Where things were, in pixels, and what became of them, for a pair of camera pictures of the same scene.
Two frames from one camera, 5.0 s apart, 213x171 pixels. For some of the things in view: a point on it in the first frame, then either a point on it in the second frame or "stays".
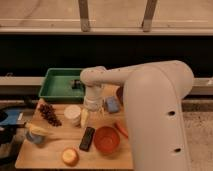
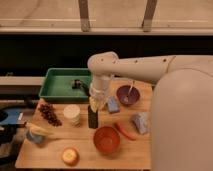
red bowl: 106,140 stays
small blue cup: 37,139 stays
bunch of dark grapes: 48,113 stays
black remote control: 86,140 -> 92,118
